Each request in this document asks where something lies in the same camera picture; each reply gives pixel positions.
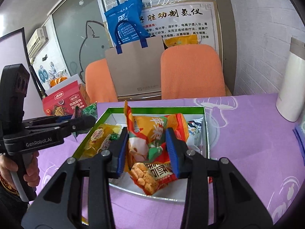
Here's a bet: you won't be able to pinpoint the person's left hand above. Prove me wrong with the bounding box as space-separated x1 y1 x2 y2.
1 152 40 189

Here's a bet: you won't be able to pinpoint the blue tote bag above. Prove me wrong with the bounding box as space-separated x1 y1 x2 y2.
104 0 150 45

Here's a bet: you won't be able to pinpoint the red cracker box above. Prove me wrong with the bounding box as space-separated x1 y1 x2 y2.
42 74 91 116

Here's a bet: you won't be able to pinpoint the whiteboard on easel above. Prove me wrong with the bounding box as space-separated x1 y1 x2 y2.
0 27 46 120

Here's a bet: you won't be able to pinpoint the brown paper bag blue handles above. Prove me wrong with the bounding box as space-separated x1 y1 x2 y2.
105 20 164 98

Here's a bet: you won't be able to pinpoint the white blue snack bag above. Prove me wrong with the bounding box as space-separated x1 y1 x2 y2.
187 117 203 154

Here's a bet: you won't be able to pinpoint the white thermos jug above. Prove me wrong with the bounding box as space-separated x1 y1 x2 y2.
276 37 305 122

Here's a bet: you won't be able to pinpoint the purple tablecloth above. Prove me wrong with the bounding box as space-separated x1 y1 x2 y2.
28 93 305 229

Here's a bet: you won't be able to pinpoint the green and white cardboard box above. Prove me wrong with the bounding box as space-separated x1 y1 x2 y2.
73 106 210 203

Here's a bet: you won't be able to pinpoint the orange rice cracker bag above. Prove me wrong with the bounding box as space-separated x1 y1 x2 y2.
124 102 189 195

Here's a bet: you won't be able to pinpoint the green snack bag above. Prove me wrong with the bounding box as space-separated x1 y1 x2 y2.
82 102 98 120

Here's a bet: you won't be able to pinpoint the left orange chair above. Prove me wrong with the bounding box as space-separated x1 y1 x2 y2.
85 58 118 103

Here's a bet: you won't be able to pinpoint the wall air conditioner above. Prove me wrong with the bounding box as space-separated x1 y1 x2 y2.
27 26 49 58

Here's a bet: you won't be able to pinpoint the yellow snack bag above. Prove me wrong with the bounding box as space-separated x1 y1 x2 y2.
81 124 121 158

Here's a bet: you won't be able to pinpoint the right orange chair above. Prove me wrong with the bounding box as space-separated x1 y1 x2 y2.
160 44 226 100

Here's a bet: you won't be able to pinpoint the white poster Chinese text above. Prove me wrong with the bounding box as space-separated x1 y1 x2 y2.
140 0 221 52

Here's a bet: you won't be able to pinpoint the orange chair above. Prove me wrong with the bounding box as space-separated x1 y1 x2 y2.
85 58 118 103
160 44 226 100

